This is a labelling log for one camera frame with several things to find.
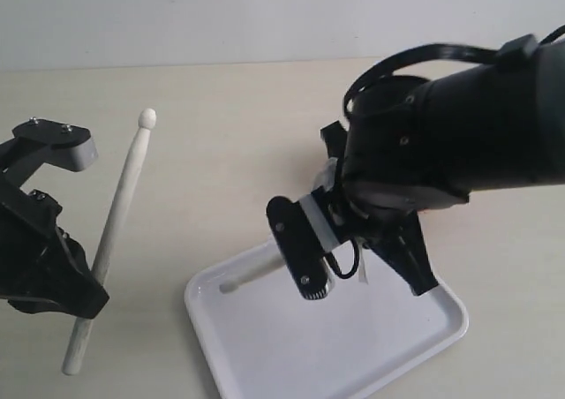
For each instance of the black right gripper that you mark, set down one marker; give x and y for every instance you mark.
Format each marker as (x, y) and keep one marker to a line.
(388, 170)

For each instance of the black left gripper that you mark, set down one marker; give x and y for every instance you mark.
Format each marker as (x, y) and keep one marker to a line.
(44, 269)

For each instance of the wooden drumstick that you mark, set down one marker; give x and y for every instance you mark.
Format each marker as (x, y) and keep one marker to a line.
(119, 209)
(255, 272)

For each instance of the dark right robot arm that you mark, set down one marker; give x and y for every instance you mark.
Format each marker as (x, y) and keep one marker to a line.
(509, 131)

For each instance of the white rectangular plastic tray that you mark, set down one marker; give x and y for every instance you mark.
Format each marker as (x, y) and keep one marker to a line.
(264, 340)

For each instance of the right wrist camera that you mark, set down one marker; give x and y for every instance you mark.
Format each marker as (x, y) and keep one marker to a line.
(304, 237)

